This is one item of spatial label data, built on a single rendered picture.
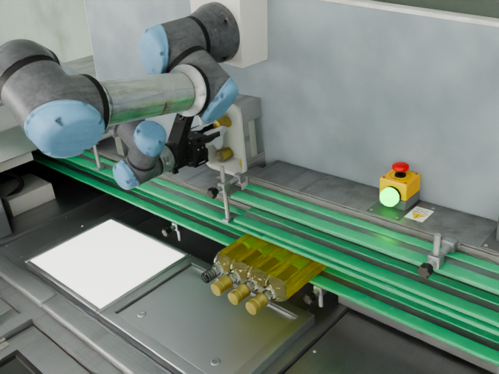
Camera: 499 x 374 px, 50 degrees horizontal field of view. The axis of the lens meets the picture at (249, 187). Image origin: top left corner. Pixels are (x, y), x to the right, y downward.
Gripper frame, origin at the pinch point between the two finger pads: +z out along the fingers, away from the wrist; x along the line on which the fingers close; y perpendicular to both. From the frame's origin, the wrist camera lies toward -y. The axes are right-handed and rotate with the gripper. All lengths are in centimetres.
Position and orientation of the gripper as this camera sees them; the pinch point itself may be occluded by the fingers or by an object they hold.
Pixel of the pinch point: (219, 125)
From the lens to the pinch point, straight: 156.9
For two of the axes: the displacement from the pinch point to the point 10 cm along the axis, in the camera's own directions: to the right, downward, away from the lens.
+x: 7.4, 2.7, -6.2
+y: 0.7, 8.8, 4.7
